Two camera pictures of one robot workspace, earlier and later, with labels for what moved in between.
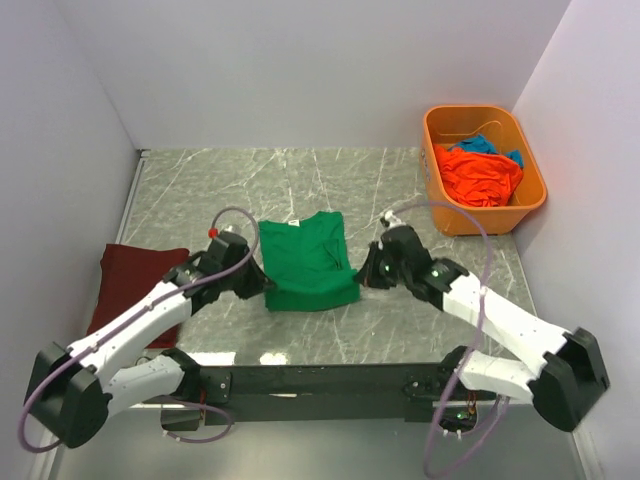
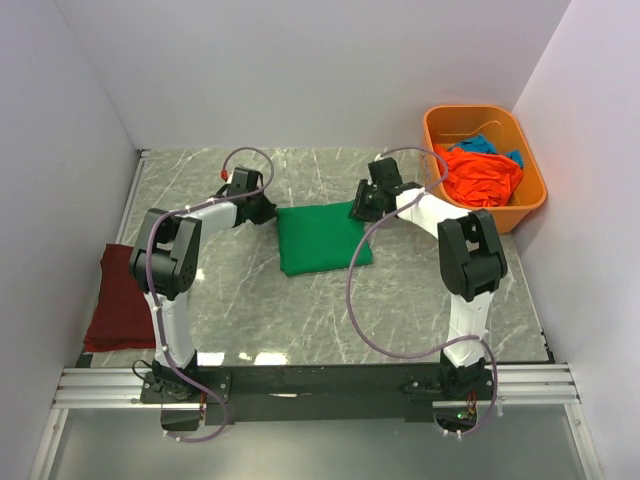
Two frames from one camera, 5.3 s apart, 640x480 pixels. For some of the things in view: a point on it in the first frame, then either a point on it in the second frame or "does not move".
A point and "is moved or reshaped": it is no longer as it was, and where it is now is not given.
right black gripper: [368, 275] to [359, 210]
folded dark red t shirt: [126, 274] does not move
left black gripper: [258, 282] to [269, 211]
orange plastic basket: [481, 168] does not move
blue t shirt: [479, 144] does not move
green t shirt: [309, 263] is moved or reshaped
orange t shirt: [478, 179] does not move
